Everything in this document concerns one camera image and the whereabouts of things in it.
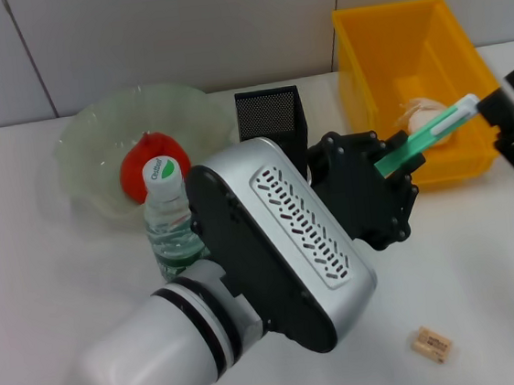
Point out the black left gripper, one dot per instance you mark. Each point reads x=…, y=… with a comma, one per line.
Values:
x=353, y=191

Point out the mint green pen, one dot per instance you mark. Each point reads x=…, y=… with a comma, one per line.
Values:
x=417, y=143

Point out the white paper ball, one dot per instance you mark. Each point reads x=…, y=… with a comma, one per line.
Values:
x=416, y=110

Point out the beige eraser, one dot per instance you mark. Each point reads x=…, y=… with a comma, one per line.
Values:
x=431, y=342

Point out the clear water bottle green label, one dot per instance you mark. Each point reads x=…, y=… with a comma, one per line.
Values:
x=168, y=220

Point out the red-orange orange fruit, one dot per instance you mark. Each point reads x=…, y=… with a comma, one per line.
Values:
x=135, y=168

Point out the black mesh pen holder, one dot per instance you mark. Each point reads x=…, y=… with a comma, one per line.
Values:
x=267, y=113

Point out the pale green wavy glass plate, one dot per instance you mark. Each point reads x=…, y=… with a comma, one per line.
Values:
x=94, y=127

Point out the yellow plastic bin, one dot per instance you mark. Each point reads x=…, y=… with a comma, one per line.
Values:
x=362, y=52

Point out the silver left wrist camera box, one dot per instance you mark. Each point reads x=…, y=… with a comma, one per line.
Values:
x=288, y=226

